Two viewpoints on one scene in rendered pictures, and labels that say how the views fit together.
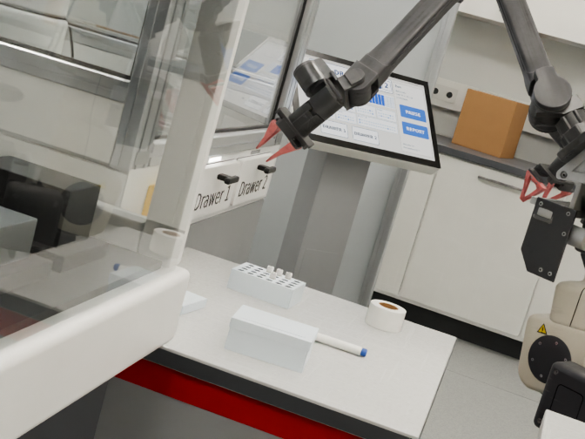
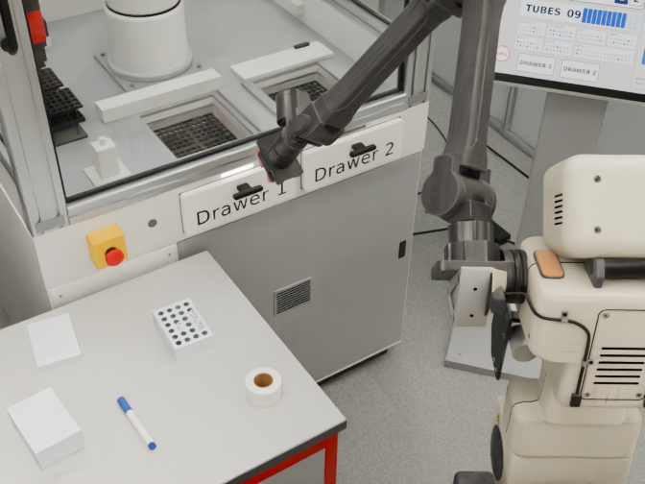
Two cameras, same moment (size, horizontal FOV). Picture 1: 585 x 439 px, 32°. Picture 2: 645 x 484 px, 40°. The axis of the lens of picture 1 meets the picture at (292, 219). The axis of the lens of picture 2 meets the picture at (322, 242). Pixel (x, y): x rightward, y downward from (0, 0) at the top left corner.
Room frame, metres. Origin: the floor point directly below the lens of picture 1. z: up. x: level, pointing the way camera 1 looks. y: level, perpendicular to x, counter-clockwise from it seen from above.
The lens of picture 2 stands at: (1.18, -1.08, 2.10)
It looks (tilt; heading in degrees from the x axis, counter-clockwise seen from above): 40 degrees down; 45
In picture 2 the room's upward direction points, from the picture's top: 1 degrees clockwise
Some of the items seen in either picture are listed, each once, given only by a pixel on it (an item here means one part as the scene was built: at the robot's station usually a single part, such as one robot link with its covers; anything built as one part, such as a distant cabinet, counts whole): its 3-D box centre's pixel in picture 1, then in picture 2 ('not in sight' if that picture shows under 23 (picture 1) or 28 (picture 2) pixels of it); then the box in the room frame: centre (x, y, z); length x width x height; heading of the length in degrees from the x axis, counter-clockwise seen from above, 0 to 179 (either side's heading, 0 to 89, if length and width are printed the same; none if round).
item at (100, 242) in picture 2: not in sight; (107, 247); (1.85, 0.24, 0.88); 0.07 x 0.05 x 0.07; 169
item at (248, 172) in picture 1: (252, 178); (353, 154); (2.49, 0.12, 0.87); 0.29 x 0.02 x 0.11; 169
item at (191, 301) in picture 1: (162, 293); (54, 341); (1.67, 0.18, 0.77); 0.13 x 0.09 x 0.02; 70
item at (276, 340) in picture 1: (272, 338); (45, 427); (1.53, -0.02, 0.79); 0.13 x 0.09 x 0.05; 84
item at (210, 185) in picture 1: (211, 188); (240, 195); (2.18, 0.19, 0.87); 0.29 x 0.02 x 0.11; 169
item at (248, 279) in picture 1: (266, 285); (182, 328); (1.87, 0.01, 0.78); 0.12 x 0.08 x 0.04; 75
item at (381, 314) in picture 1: (385, 315); (263, 387); (1.89, -0.22, 0.78); 0.07 x 0.07 x 0.04
